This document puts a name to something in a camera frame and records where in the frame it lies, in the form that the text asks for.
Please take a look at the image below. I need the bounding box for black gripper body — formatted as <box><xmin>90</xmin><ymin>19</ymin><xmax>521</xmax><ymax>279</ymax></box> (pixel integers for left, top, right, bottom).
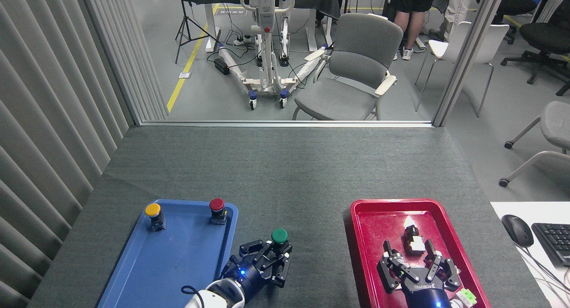
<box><xmin>402</xmin><ymin>274</ymin><xmax>453</xmax><ymax>308</ymax></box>
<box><xmin>224</xmin><ymin>261</ymin><xmax>268</xmax><ymax>296</ymax></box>

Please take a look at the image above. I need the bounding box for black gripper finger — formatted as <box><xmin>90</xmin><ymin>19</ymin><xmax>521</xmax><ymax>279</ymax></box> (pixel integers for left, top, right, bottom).
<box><xmin>262</xmin><ymin>244</ymin><xmax>293</xmax><ymax>288</ymax></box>
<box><xmin>239</xmin><ymin>239</ymin><xmax>273</xmax><ymax>267</ymax></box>
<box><xmin>377</xmin><ymin>240</ymin><xmax>411</xmax><ymax>294</ymax></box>
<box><xmin>423</xmin><ymin>239</ymin><xmax>462</xmax><ymax>290</ymax></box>

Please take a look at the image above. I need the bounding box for green push button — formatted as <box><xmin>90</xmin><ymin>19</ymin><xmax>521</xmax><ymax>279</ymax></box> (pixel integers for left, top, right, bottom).
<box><xmin>270</xmin><ymin>228</ymin><xmax>290</xmax><ymax>256</ymax></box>

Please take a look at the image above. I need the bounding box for red push button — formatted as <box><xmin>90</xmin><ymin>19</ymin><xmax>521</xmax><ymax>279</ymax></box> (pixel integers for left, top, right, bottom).
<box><xmin>209</xmin><ymin>198</ymin><xmax>228</xmax><ymax>226</ymax></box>

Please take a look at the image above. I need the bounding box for yellow push button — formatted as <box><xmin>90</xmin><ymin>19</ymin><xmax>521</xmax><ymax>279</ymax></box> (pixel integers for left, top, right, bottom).
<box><xmin>145</xmin><ymin>203</ymin><xmax>167</xmax><ymax>232</ymax></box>

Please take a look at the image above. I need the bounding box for red plastic tray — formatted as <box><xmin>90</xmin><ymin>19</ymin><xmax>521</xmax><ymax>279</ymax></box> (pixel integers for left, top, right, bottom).
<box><xmin>350</xmin><ymin>199</ymin><xmax>491</xmax><ymax>308</ymax></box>

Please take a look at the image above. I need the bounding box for blue plastic tray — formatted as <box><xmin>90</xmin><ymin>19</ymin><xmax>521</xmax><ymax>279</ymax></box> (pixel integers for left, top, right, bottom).
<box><xmin>97</xmin><ymin>199</ymin><xmax>239</xmax><ymax>308</ymax></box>

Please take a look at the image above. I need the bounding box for black computer mouse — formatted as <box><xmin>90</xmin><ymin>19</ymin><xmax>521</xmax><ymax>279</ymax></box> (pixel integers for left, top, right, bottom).
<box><xmin>501</xmin><ymin>215</ymin><xmax>534</xmax><ymax>248</ymax></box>

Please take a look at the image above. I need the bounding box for white desk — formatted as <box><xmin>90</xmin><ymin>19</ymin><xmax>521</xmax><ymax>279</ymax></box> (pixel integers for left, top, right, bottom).
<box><xmin>490</xmin><ymin>201</ymin><xmax>570</xmax><ymax>308</ymax></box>

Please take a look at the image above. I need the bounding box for black keyboard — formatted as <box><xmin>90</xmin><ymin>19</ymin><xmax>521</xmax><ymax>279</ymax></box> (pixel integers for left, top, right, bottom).
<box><xmin>531</xmin><ymin>223</ymin><xmax>570</xmax><ymax>268</ymax></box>

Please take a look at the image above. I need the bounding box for grey chair on castors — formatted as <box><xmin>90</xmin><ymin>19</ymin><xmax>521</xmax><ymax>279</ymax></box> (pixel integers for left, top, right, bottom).
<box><xmin>498</xmin><ymin>101</ymin><xmax>570</xmax><ymax>188</ymax></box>

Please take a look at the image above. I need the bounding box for grey armchair with cream armrests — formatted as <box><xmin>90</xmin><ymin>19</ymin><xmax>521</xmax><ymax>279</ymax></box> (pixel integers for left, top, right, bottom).
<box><xmin>292</xmin><ymin>13</ymin><xmax>404</xmax><ymax>122</ymax></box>

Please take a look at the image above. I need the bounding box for white stand on wheels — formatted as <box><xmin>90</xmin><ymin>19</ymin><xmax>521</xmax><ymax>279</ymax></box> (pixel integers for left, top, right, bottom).
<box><xmin>217</xmin><ymin>0</ymin><xmax>331</xmax><ymax>110</ymax></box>

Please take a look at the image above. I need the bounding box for white plastic chair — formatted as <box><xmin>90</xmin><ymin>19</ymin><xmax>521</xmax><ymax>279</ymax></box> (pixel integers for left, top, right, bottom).
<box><xmin>415</xmin><ymin>21</ymin><xmax>510</xmax><ymax>118</ymax></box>

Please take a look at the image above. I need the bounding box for black tripod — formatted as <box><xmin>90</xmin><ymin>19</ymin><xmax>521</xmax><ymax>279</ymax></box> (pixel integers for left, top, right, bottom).
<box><xmin>175</xmin><ymin>0</ymin><xmax>221</xmax><ymax>65</ymax></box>

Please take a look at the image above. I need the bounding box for black office chair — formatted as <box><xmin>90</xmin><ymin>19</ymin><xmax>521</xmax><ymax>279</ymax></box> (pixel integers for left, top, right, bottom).
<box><xmin>501</xmin><ymin>0</ymin><xmax>570</xmax><ymax>97</ymax></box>
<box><xmin>476</xmin><ymin>0</ymin><xmax>537</xmax><ymax>45</ymax></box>

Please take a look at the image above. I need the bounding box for person in beige trousers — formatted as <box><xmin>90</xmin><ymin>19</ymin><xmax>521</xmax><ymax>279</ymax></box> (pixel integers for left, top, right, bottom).
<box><xmin>427</xmin><ymin>0</ymin><xmax>473</xmax><ymax>42</ymax></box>

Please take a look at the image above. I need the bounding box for person in black shorts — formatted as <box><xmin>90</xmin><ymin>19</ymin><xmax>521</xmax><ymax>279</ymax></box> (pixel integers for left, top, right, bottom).
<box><xmin>383</xmin><ymin>0</ymin><xmax>447</xmax><ymax>61</ymax></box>

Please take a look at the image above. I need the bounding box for white and green switch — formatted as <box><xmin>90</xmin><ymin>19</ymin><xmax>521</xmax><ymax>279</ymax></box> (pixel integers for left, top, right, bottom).
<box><xmin>450</xmin><ymin>288</ymin><xmax>478</xmax><ymax>308</ymax></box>

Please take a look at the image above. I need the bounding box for black switch with white block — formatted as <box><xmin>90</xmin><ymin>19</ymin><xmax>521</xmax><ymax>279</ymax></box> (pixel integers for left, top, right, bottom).
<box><xmin>403</xmin><ymin>225</ymin><xmax>427</xmax><ymax>256</ymax></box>

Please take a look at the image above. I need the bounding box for black mouse cable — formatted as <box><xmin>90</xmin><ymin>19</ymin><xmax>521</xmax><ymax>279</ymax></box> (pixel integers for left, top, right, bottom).
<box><xmin>518</xmin><ymin>245</ymin><xmax>570</xmax><ymax>302</ymax></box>

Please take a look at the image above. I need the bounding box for silver corner post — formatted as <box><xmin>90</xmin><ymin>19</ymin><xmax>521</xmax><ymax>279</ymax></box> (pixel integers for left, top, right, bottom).
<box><xmin>432</xmin><ymin>0</ymin><xmax>509</xmax><ymax>128</ymax></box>

